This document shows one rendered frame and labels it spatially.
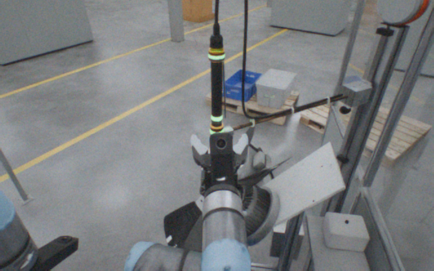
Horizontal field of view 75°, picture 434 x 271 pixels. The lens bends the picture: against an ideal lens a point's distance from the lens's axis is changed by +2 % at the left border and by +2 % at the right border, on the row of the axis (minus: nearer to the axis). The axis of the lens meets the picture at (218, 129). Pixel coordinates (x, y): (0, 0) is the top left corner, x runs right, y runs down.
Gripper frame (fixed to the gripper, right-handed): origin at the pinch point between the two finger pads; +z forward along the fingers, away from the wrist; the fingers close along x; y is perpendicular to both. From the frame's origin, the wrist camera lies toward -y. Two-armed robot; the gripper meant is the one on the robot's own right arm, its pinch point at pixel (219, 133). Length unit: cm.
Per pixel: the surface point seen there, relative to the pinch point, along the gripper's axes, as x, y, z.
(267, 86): 73, 122, 275
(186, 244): -11, 50, 2
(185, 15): -73, 158, 840
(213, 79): -1.1, -7.4, 15.7
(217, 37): 0.2, -18.8, 15.8
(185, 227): -14, 65, 20
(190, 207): -12, 58, 26
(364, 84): 59, 9, 44
